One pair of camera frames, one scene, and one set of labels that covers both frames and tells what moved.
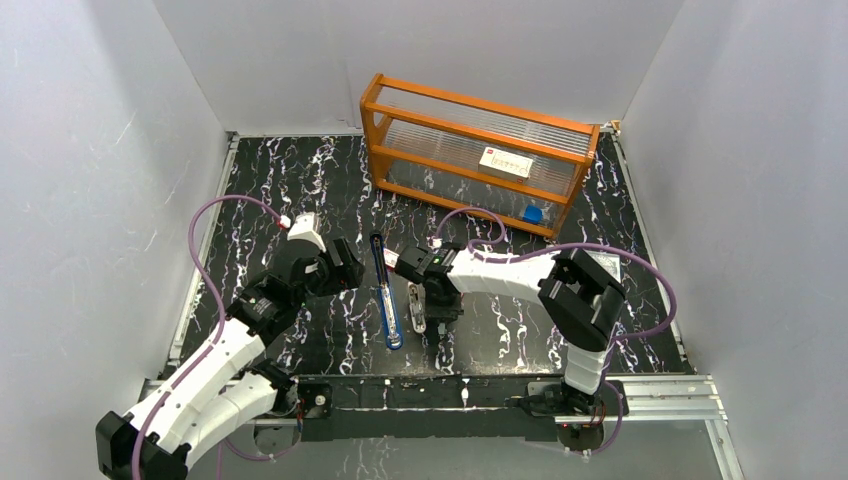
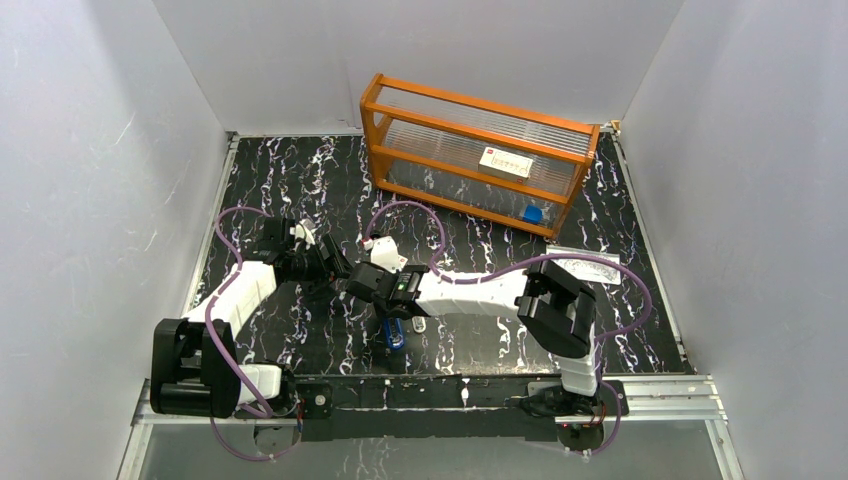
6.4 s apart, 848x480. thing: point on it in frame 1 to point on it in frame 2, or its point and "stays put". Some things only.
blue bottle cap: (532, 214) stays put
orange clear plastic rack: (512, 165) stays put
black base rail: (446, 407) stays put
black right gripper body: (448, 307) to (385, 308)
